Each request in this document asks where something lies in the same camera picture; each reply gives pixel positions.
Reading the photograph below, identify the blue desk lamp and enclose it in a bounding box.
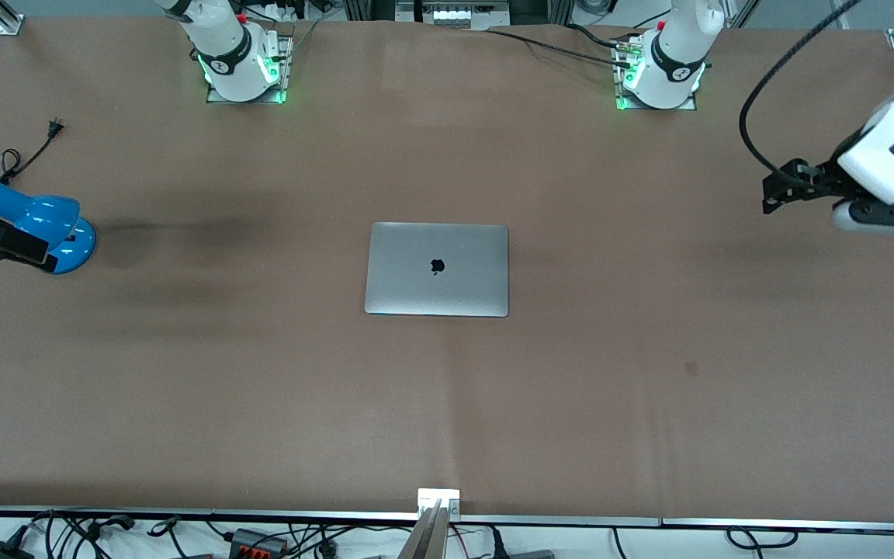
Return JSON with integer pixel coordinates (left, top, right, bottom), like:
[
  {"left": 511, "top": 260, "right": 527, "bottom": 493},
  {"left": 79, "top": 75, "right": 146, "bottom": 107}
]
[{"left": 0, "top": 182, "right": 98, "bottom": 276}]

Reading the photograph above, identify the orange and black connector box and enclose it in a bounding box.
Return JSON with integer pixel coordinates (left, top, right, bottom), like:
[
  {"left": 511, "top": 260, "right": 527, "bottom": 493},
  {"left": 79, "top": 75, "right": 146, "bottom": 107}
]
[{"left": 228, "top": 528, "right": 289, "bottom": 558}]

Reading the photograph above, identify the dark metal rack frame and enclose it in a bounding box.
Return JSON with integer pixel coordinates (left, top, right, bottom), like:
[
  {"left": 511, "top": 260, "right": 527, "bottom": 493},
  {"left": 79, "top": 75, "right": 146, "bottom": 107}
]
[{"left": 342, "top": 0, "right": 573, "bottom": 24}]

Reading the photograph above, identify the silver grey laptop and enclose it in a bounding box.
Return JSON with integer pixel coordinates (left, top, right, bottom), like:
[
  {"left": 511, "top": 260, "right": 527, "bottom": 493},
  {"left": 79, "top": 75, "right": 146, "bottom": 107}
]
[{"left": 364, "top": 222, "right": 510, "bottom": 318}]

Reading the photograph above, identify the brown table cover sheet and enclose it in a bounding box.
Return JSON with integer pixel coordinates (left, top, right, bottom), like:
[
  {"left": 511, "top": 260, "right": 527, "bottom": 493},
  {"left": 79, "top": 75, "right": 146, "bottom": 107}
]
[{"left": 0, "top": 17, "right": 894, "bottom": 523}]

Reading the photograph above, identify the looped black cable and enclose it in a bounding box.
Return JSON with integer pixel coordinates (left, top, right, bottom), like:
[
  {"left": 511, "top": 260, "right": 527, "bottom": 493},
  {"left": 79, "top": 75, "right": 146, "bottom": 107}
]
[{"left": 726, "top": 526, "right": 799, "bottom": 550}]

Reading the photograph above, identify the thin grey cable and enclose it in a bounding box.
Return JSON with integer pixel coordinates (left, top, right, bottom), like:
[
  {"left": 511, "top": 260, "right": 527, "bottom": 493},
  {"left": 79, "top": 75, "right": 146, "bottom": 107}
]
[{"left": 289, "top": 19, "right": 324, "bottom": 57}]

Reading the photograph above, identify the black power adapter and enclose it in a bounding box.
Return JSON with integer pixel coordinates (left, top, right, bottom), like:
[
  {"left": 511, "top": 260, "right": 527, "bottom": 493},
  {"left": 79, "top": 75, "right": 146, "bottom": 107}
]
[{"left": 0, "top": 526, "right": 35, "bottom": 559}]

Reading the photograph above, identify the silver table edge rail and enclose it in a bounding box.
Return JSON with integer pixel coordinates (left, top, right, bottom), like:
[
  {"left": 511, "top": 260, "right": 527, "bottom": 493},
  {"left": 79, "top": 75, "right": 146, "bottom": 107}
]
[{"left": 0, "top": 507, "right": 894, "bottom": 535}]

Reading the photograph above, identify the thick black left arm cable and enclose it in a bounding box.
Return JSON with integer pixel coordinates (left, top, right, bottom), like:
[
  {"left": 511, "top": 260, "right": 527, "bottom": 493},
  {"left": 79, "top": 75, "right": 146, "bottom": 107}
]
[{"left": 740, "top": 0, "right": 863, "bottom": 175}]

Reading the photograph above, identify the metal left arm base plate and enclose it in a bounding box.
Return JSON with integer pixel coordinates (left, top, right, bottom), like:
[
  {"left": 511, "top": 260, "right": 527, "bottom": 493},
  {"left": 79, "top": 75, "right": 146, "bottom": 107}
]
[{"left": 614, "top": 35, "right": 701, "bottom": 112}]

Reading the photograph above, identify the grey control box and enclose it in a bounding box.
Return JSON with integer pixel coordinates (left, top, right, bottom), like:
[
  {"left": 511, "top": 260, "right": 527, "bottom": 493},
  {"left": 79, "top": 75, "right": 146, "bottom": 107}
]
[{"left": 395, "top": 0, "right": 511, "bottom": 32}]

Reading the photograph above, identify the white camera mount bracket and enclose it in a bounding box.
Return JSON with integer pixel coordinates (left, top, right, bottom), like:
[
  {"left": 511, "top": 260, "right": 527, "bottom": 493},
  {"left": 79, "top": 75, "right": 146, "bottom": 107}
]
[{"left": 417, "top": 488, "right": 462, "bottom": 521}]

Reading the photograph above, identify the thin black cable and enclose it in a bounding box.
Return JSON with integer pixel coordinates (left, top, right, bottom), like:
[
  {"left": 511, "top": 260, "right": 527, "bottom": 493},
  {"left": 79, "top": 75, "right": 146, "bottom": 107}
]
[{"left": 484, "top": 30, "right": 634, "bottom": 69}]

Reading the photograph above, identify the aluminium mounting bar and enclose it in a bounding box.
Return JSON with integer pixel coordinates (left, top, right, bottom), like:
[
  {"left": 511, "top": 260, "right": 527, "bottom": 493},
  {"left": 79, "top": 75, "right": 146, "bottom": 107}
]
[{"left": 397, "top": 501, "right": 449, "bottom": 559}]

